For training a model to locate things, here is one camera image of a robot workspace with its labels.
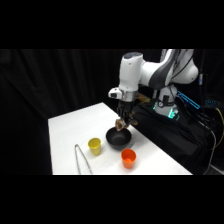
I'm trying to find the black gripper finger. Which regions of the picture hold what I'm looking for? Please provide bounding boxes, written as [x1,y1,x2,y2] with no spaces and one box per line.
[116,115,124,129]
[124,114,134,129]

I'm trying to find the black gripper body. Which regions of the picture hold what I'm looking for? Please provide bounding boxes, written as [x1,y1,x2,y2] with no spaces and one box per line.
[117,99,136,118]

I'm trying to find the tiger plush toy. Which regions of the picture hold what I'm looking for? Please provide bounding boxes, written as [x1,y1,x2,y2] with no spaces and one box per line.
[114,117,139,131]

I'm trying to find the black bowl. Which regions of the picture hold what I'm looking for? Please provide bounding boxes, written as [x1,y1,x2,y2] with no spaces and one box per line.
[105,127,133,151]

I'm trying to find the tan wrist connector block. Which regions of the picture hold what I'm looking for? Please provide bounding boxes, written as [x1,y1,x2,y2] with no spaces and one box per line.
[134,92,152,105]

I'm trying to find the yellow plastic cup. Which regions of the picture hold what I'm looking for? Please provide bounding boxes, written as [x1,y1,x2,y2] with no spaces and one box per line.
[87,137,102,156]

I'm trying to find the orange plastic cup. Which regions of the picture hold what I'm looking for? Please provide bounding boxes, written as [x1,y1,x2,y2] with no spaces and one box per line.
[120,148,138,170]

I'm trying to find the black cloth-covered robot stand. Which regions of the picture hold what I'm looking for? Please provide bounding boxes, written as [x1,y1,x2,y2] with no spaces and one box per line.
[122,99,216,176]

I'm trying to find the metal tongs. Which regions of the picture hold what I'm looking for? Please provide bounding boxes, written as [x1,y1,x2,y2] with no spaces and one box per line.
[74,143,94,176]

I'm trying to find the blue lit strip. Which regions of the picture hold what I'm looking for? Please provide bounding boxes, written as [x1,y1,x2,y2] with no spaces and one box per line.
[176,90,201,111]

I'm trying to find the black curtain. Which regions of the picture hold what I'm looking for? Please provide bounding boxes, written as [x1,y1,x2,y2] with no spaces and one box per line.
[0,49,161,176]

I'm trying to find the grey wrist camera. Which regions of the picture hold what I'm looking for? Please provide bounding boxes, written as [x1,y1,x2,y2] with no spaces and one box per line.
[107,87,122,100]

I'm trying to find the yellow cable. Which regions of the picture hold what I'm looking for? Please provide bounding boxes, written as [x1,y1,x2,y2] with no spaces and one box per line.
[213,107,224,149]

